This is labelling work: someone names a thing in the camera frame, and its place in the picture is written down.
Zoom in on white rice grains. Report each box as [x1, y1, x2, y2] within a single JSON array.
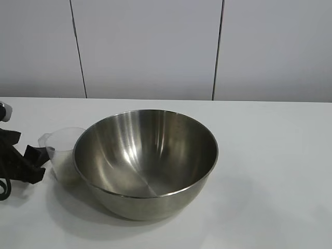
[[51, 153, 80, 186]]

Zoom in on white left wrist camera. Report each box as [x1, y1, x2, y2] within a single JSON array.
[[0, 101, 13, 122]]

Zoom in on clear plastic measuring cup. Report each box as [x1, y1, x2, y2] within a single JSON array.
[[38, 126, 85, 186]]

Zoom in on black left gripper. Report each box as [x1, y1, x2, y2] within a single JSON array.
[[0, 127, 50, 185]]

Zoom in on stainless steel mixing bowl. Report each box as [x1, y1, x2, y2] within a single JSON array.
[[73, 108, 219, 222]]

